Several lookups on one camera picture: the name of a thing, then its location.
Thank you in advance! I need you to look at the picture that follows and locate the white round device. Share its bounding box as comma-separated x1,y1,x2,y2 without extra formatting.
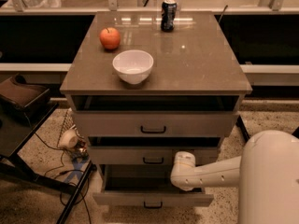
58,129,78,149

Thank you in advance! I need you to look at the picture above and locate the brown bag on table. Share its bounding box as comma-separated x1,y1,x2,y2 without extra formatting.
0,75,50,118

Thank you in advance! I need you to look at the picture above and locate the black side table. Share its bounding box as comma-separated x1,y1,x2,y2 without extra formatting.
0,102,93,224

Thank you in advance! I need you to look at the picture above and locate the dark soda can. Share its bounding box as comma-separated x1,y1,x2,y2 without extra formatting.
161,0,178,32

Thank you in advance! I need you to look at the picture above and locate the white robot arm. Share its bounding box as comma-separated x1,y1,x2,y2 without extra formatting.
170,130,299,224

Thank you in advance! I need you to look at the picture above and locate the grey drawer cabinet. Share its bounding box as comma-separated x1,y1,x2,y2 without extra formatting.
59,10,253,189

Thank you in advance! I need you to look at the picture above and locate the red apple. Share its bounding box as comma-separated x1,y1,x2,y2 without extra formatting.
99,27,121,50

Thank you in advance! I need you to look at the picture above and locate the white bowl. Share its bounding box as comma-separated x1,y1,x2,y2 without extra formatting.
112,49,154,85

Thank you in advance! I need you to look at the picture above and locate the black floor cable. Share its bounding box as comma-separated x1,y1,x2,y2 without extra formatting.
24,112,93,224

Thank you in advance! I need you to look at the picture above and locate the wire mesh basket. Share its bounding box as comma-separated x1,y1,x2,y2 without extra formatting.
58,108,79,144

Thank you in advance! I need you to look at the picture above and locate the black stand leg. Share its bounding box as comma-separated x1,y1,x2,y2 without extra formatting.
236,117,250,142

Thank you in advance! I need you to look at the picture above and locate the grey drawer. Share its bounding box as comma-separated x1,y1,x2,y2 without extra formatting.
72,111,239,137
88,147,219,165
93,164,214,209

